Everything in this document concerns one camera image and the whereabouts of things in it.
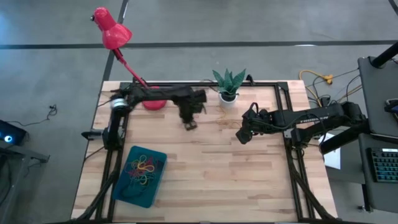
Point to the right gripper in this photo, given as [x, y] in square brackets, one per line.
[259, 121]

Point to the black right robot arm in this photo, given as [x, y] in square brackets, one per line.
[311, 119]

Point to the black desk beam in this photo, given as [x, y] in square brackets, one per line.
[345, 140]

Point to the black computer with blue light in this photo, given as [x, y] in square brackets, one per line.
[14, 132]

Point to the white paper sheet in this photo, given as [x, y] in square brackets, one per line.
[332, 157]

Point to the red rubber band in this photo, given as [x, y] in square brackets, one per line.
[151, 161]

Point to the teal rubber band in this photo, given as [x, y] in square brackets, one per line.
[130, 168]

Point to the black smartphone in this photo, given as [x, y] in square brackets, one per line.
[392, 107]

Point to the red desk lamp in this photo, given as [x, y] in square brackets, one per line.
[116, 34]

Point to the black frame clamp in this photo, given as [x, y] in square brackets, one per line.
[249, 79]

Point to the black round pole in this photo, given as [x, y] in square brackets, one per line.
[384, 56]

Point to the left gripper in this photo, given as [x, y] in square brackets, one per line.
[192, 104]

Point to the teal plastic bin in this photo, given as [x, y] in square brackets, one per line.
[155, 186]

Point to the black backlit keyboard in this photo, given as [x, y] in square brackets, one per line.
[385, 165]

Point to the black metal stand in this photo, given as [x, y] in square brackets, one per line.
[31, 155]

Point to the green plant in white pot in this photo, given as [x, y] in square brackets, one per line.
[228, 102]

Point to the dark grey desk top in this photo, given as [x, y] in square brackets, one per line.
[382, 196]
[376, 93]

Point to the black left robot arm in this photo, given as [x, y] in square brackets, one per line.
[155, 93]

